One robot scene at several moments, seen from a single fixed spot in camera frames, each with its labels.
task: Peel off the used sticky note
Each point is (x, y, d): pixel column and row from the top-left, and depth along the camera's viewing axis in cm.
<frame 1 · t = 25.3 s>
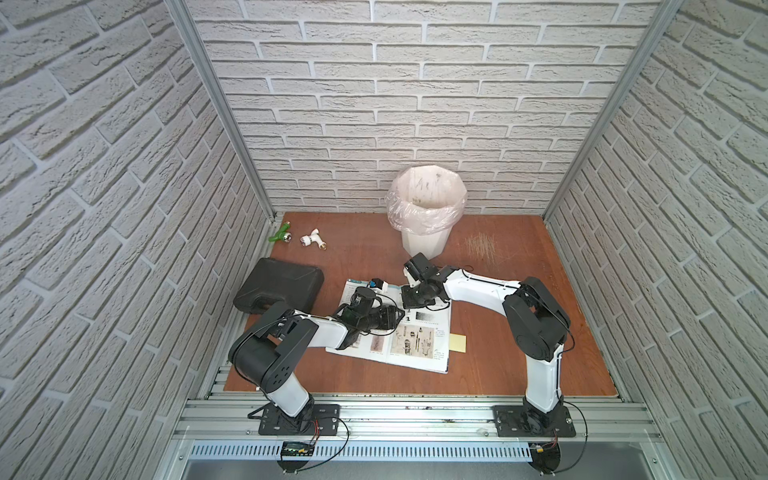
left hand: (392, 307, 92), fingers open
right hand: (408, 301, 94), fingers closed
yellow art textbook: (420, 339, 89), on the table
white trash bin: (434, 246, 102), point 8 cm above the table
black plastic tool case: (299, 286, 95), point 5 cm above the table
green pipe fitting: (282, 234, 112), point 2 cm above the table
white pipe fitting: (314, 236, 113), point 2 cm above the table

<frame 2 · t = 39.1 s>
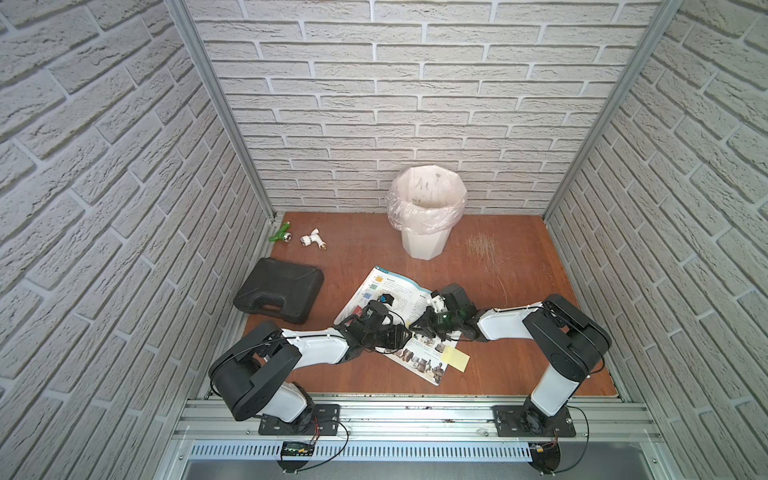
left hand: (401, 326, 88), fingers open
right hand: (411, 327, 88), fingers closed
yellow art textbook: (420, 356, 87), on the table
the other named things where they were.

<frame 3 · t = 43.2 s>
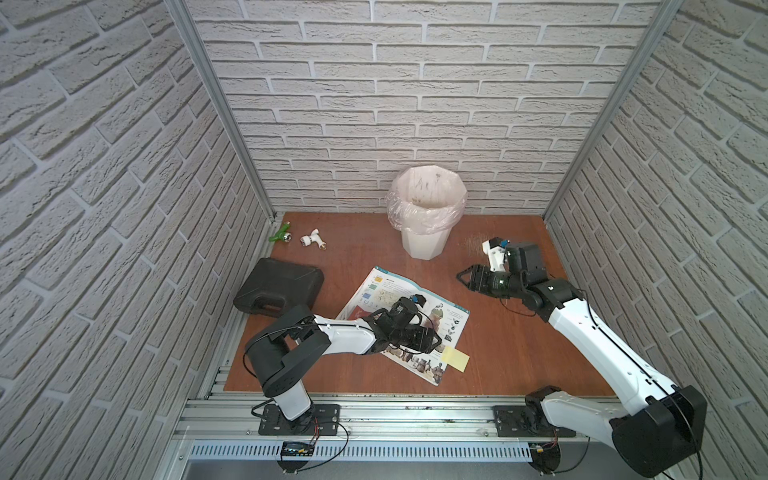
left hand: (427, 328, 86), fingers open
right hand: (467, 276, 78), fingers open
the named things where they were.

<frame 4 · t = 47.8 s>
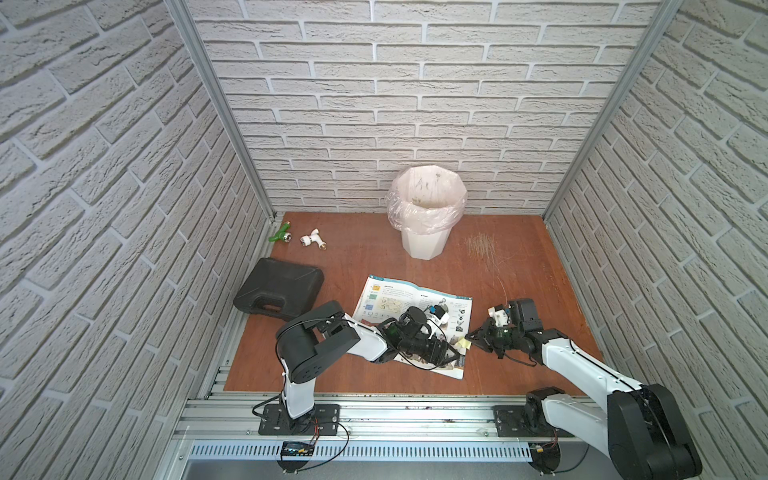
left hand: (445, 341, 84), fingers open
right hand: (469, 335, 85), fingers closed
yellow art textbook: (383, 299, 96), on the table
the other named things where they were.

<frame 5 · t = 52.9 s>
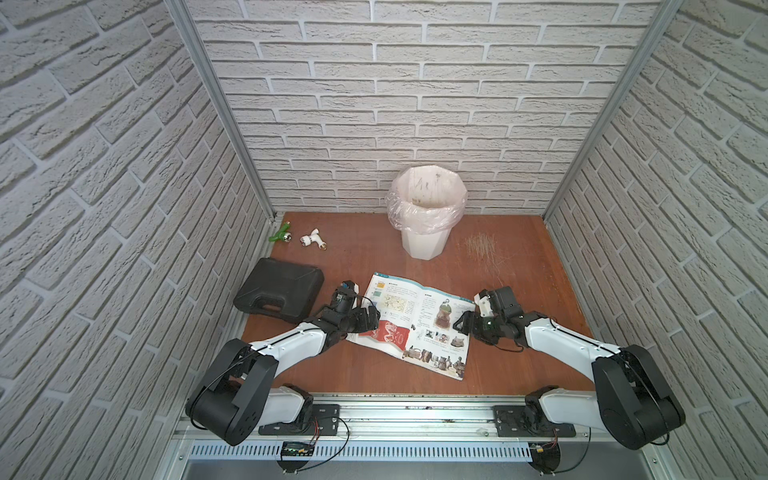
left hand: (363, 310, 91), fingers open
right hand: (464, 329, 88), fingers open
